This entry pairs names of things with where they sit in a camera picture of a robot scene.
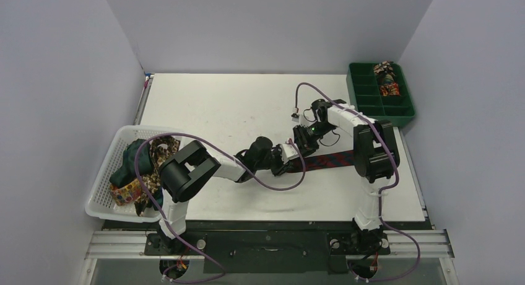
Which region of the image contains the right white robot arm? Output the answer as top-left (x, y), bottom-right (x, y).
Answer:
top-left (292, 99), bottom-right (400, 252)

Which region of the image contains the red navy striped tie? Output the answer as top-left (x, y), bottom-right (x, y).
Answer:
top-left (284, 150), bottom-right (354, 173)

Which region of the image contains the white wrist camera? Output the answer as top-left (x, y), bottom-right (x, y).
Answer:
top-left (279, 139), bottom-right (301, 163)
top-left (291, 112), bottom-right (307, 125)

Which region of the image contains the dark green tie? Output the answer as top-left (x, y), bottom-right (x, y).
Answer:
top-left (110, 139), bottom-right (153, 188)

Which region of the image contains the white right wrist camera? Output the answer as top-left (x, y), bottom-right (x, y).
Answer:
top-left (291, 112), bottom-right (307, 125)

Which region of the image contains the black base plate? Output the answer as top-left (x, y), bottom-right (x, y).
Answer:
top-left (143, 219), bottom-right (432, 275)

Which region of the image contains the brown patterned tie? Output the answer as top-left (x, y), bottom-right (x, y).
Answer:
top-left (132, 136), bottom-right (180, 217)

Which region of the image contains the colourful dotted tie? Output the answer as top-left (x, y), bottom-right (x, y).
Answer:
top-left (110, 179), bottom-right (142, 206)

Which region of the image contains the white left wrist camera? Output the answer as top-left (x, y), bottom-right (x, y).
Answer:
top-left (279, 139), bottom-right (301, 163)

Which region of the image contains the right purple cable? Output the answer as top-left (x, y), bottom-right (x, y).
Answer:
top-left (294, 82), bottom-right (422, 284)

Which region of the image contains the aluminium rail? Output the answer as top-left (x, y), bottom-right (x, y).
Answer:
top-left (85, 230), bottom-right (454, 260)

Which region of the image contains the green compartment tray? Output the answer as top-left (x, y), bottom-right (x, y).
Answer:
top-left (346, 63), bottom-right (416, 128)

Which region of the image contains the purple cable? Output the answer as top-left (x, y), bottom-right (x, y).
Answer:
top-left (294, 82), bottom-right (422, 284)
top-left (133, 132), bottom-right (307, 284)

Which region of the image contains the white plastic basket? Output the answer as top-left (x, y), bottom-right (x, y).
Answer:
top-left (85, 125), bottom-right (185, 224)

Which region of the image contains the rolled red patterned tie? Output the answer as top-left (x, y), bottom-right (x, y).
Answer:
top-left (380, 82), bottom-right (401, 97)

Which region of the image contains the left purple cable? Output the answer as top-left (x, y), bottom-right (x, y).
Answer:
top-left (133, 132), bottom-right (307, 284)

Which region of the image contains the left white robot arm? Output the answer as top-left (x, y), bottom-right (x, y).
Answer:
top-left (158, 136), bottom-right (305, 254)

